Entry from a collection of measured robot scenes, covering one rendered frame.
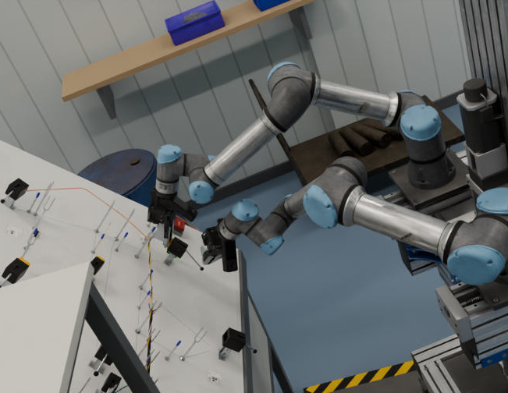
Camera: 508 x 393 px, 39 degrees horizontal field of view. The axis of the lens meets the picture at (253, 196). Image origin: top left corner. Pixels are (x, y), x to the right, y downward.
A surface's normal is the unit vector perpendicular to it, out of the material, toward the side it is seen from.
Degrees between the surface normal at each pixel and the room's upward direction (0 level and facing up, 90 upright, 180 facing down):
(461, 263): 92
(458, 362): 0
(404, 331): 0
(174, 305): 50
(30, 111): 90
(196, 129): 90
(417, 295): 0
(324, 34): 90
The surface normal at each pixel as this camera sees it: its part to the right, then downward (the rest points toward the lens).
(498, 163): 0.21, 0.50
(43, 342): -0.32, -0.78
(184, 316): 0.53, -0.72
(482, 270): -0.47, 0.65
